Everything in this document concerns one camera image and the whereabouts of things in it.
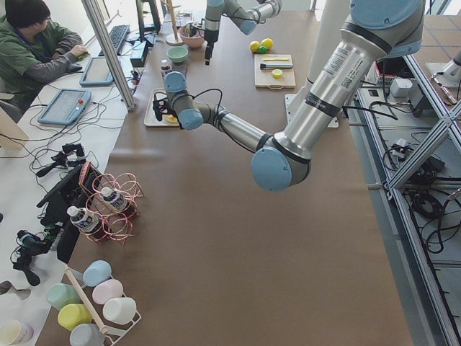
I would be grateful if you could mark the wooden cutting board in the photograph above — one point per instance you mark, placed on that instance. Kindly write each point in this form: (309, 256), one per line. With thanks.
(264, 79)

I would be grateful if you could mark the tea bottle in rack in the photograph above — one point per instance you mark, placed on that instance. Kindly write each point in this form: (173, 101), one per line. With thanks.
(115, 199)
(84, 219)

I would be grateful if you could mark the black keyboard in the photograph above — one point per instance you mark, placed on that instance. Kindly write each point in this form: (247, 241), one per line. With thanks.
(118, 35)

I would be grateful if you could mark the white cup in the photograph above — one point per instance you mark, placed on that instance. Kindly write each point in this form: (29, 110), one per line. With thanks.
(120, 310)

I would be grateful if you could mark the pink cup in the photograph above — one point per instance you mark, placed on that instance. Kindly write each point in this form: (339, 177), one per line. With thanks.
(111, 288)

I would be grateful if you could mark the blue teach pendant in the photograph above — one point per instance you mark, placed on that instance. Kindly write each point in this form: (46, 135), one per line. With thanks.
(66, 107)
(97, 73)

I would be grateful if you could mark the cream rabbit tray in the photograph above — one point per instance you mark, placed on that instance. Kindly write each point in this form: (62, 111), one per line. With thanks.
(150, 120)

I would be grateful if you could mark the half lemon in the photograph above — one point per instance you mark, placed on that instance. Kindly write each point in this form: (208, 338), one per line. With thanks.
(277, 73)

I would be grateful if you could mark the yellow cup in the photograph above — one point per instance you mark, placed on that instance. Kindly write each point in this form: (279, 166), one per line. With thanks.
(72, 315)

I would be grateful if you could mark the braided donut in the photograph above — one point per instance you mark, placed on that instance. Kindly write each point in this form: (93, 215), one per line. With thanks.
(170, 119)

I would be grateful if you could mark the pink bowl with ice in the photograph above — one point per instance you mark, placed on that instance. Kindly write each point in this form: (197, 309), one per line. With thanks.
(192, 35)

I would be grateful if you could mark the yellow lemon upper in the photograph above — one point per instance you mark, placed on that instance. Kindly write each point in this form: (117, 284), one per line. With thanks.
(267, 43)

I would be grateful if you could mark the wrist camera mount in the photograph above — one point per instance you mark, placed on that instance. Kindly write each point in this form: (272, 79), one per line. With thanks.
(160, 100)

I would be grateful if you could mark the dark tea bottle on tray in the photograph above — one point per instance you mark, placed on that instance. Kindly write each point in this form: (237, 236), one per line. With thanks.
(165, 68)

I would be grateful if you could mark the yellow lemon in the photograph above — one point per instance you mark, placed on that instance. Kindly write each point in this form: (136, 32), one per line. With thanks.
(267, 43)
(254, 46)

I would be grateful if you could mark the steel muddler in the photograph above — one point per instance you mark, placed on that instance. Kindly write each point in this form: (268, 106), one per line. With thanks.
(267, 66)

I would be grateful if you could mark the white cup rack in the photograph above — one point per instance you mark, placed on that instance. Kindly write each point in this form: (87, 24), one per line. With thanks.
(113, 332)

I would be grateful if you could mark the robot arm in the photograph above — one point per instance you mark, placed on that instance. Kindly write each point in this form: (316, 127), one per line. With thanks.
(245, 20)
(367, 31)

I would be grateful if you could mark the green lime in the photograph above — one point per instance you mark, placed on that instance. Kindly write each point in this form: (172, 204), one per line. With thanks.
(262, 50)

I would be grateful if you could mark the copper wire bottle rack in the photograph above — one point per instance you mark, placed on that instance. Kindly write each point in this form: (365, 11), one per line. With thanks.
(116, 226)

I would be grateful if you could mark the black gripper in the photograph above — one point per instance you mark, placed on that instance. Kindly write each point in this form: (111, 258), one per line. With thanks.
(209, 36)
(160, 107)

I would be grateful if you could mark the blue cup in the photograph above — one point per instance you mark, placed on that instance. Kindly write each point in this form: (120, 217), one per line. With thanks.
(96, 273)

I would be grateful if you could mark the seated person green jacket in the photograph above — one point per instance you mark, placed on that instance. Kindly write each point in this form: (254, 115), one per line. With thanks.
(35, 50)

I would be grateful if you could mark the green bowl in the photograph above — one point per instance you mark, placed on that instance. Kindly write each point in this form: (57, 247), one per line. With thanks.
(178, 54)

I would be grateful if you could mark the green cup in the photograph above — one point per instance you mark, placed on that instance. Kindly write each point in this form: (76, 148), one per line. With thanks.
(61, 295)

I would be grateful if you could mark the yellow lemon lower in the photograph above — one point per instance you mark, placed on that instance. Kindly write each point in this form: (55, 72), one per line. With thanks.
(254, 46)

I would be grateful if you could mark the grey cup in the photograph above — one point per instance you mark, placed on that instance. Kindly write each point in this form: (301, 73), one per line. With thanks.
(86, 335)

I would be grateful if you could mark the wooden mug tree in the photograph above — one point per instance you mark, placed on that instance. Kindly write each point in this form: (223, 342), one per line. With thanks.
(174, 38)

